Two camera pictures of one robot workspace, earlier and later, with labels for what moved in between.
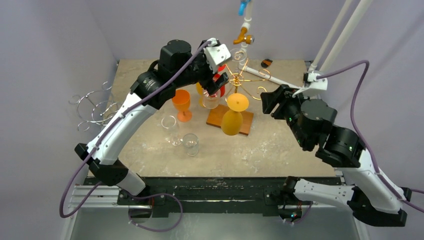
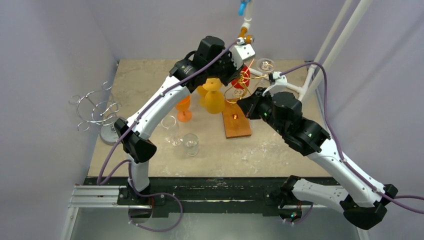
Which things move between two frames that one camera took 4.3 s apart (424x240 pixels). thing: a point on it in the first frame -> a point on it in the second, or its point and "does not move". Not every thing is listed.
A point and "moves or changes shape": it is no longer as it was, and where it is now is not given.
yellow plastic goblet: (232, 119) -> (214, 101)
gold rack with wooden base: (215, 119) -> (236, 123)
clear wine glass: (169, 122) does not move
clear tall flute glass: (238, 54) moves or changes shape
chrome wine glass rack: (95, 106) does not move
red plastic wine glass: (220, 68) -> (242, 81)
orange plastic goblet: (181, 101) does not move
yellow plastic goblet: (200, 91) does not move
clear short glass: (190, 141) does not move
